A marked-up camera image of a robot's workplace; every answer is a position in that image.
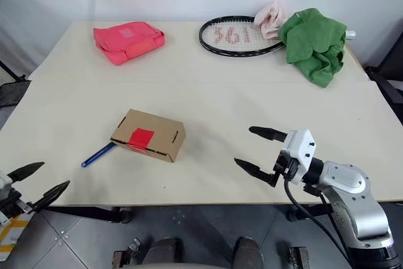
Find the pale pink towel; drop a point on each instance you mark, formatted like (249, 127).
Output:
(270, 20)

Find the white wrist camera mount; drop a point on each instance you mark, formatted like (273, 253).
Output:
(3, 184)
(302, 146)

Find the green cloth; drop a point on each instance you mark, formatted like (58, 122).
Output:
(311, 39)

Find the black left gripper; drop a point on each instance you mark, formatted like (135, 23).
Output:
(12, 206)

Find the blue pen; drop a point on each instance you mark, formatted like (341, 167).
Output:
(94, 157)

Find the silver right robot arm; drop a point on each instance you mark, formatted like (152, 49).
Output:
(346, 180)

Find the dark rounded shape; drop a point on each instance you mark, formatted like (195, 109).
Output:
(167, 250)
(248, 253)

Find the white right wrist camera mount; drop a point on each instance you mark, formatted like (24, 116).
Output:
(302, 146)

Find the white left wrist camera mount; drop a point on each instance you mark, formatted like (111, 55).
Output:
(3, 184)

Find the black equipment stand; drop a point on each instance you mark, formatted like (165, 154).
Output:
(387, 86)
(14, 92)

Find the pink fabric bag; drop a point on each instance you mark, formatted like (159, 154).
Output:
(126, 40)

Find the brown cardboard box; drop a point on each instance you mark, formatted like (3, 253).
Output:
(151, 122)

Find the yellow white striped floor marker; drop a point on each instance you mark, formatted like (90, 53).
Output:
(15, 228)

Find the red tape seal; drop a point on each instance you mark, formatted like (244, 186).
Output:
(141, 137)

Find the black tennis racket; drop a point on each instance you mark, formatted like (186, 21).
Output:
(226, 37)

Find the metal foot bracket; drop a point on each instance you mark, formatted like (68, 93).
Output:
(300, 258)
(126, 254)

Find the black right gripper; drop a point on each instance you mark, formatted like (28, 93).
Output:
(284, 166)

